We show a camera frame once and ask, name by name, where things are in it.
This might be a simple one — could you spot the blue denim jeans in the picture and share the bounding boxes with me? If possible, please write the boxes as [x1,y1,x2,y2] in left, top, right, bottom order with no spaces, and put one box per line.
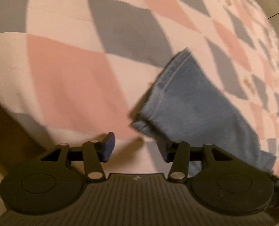
[131,49,276,173]

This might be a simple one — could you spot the pink grey checkered quilt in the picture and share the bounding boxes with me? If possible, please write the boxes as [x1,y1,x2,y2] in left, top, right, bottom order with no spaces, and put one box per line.
[0,0,279,174]

